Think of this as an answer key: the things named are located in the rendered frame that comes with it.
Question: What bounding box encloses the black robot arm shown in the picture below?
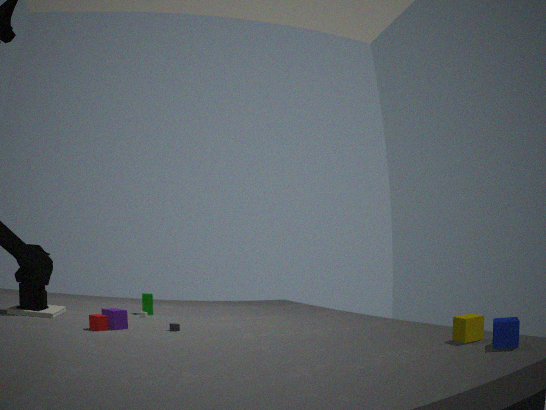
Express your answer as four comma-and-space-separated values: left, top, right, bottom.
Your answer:
0, 221, 53, 311

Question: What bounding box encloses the yellow block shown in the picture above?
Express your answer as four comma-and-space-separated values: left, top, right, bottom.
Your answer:
452, 313, 485, 343

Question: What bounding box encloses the red block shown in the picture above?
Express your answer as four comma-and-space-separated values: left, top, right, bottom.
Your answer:
89, 314, 109, 331

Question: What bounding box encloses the purple block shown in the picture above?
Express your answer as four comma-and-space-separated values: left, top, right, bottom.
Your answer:
101, 308, 128, 330

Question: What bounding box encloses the blue block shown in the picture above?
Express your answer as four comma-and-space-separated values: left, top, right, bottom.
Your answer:
492, 317, 520, 349

